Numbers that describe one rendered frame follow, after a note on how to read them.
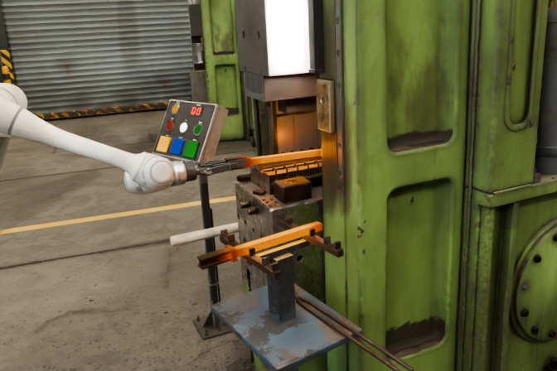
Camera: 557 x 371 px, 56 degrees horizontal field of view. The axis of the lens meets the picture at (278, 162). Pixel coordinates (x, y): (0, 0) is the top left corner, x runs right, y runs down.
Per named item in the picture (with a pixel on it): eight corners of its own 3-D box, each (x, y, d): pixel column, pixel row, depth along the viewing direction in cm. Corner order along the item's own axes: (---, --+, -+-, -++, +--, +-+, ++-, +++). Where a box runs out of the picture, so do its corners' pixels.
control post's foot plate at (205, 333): (202, 341, 265) (201, 325, 262) (191, 320, 284) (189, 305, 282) (242, 330, 273) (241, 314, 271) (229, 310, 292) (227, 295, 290)
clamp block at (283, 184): (283, 204, 188) (282, 187, 186) (273, 197, 195) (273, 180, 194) (312, 198, 193) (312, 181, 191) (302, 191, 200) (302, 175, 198)
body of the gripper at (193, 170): (182, 178, 195) (206, 174, 199) (188, 185, 188) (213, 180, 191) (180, 159, 193) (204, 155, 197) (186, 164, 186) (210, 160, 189)
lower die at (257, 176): (269, 195, 199) (268, 173, 196) (250, 180, 216) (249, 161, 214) (364, 176, 215) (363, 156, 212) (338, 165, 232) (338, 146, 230)
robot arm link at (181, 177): (172, 190, 186) (189, 186, 188) (170, 165, 183) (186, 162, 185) (167, 183, 194) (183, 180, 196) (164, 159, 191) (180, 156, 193)
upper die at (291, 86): (264, 102, 189) (263, 75, 187) (244, 95, 207) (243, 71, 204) (363, 90, 205) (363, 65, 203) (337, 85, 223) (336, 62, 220)
